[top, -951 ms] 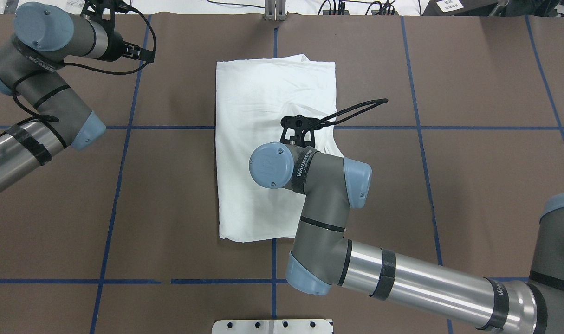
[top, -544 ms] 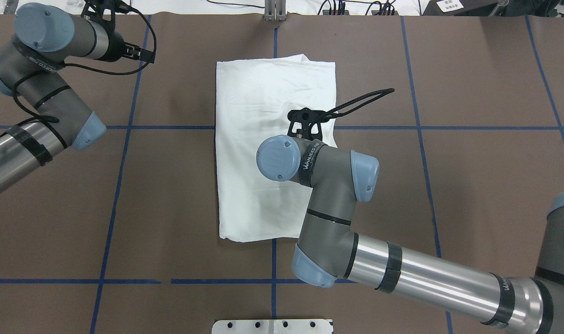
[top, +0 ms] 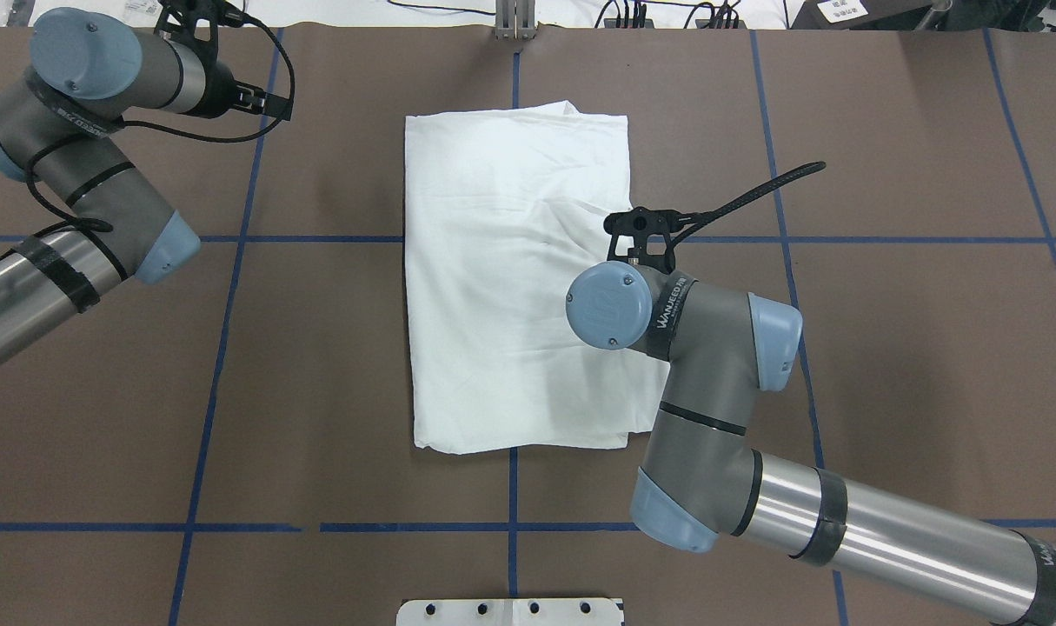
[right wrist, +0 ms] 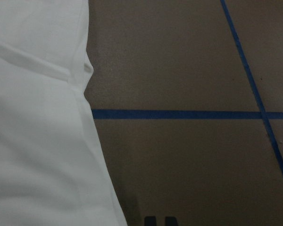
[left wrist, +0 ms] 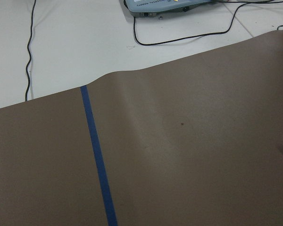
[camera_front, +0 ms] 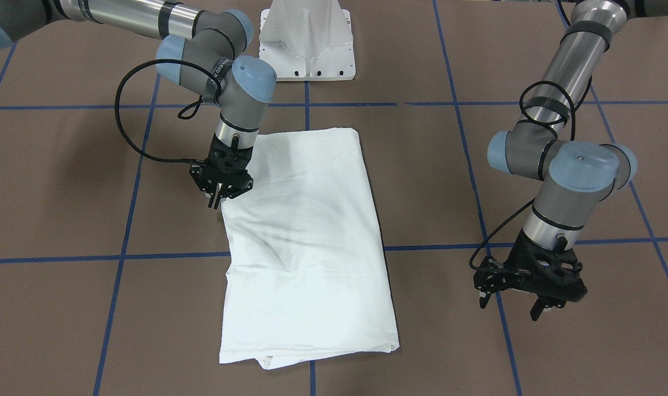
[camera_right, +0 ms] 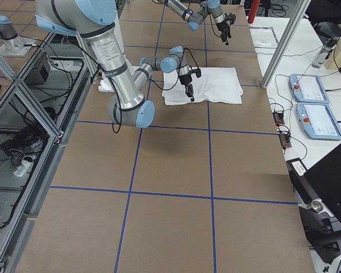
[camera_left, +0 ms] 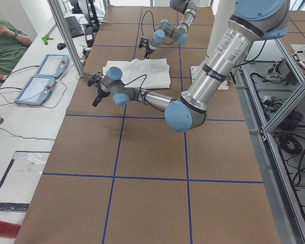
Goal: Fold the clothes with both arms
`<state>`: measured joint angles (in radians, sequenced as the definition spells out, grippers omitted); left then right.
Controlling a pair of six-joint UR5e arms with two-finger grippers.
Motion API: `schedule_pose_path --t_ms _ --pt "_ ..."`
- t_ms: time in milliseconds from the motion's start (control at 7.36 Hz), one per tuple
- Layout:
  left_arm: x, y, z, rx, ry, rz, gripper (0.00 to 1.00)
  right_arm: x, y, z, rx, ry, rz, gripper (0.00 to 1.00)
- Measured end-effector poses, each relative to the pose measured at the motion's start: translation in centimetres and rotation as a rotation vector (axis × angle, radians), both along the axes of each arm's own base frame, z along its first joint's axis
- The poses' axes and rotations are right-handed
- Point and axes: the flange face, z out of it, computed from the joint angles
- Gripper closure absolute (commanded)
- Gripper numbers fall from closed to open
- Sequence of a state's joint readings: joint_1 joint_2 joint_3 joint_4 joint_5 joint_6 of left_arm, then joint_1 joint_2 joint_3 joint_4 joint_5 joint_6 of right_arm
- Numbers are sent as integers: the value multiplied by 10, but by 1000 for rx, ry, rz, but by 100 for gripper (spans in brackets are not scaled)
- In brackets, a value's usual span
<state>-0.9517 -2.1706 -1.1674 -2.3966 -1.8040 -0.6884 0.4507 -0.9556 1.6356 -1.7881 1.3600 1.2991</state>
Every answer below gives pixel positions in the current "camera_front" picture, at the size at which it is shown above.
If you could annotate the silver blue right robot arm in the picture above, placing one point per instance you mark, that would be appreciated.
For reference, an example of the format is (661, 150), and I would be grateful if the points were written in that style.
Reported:
(199, 50)

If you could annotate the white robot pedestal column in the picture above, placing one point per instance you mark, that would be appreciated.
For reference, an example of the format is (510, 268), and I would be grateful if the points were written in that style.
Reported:
(305, 29)

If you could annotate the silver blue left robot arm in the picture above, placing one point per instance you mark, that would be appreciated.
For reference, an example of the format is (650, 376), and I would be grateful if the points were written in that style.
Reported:
(575, 175)

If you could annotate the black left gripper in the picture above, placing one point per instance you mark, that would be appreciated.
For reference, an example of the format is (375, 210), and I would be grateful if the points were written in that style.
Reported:
(494, 279)

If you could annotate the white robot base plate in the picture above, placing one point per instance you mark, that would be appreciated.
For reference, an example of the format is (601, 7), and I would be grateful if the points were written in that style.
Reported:
(335, 65)

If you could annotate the white long-sleeve printed shirt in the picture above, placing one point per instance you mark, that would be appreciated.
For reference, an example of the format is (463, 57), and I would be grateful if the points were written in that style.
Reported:
(308, 278)

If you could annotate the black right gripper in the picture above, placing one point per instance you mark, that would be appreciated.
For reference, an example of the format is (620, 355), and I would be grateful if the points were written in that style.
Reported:
(202, 177)

